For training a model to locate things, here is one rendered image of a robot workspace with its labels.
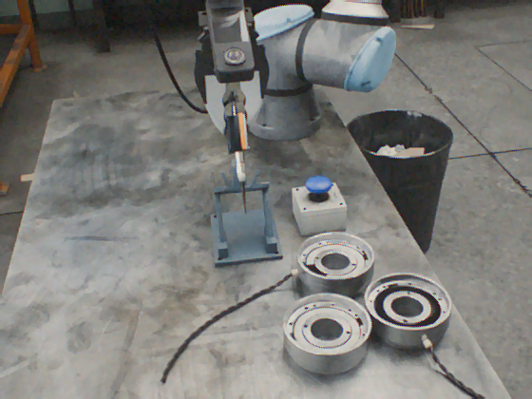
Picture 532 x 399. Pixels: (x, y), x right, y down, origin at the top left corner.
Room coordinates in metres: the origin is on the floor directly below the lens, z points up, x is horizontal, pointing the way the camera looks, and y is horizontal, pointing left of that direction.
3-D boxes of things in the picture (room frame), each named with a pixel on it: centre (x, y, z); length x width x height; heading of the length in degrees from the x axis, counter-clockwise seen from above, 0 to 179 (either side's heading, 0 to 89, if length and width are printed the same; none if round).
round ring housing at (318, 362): (0.58, -0.07, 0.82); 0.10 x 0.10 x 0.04
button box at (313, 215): (0.86, -0.09, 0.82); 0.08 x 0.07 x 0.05; 7
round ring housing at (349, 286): (0.71, -0.09, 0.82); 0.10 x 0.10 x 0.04
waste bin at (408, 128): (1.86, -0.44, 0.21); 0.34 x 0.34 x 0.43
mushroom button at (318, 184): (0.85, -0.09, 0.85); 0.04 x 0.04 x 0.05
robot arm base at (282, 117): (1.21, -0.05, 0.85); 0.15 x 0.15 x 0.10
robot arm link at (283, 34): (1.20, -0.06, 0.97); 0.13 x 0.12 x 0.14; 57
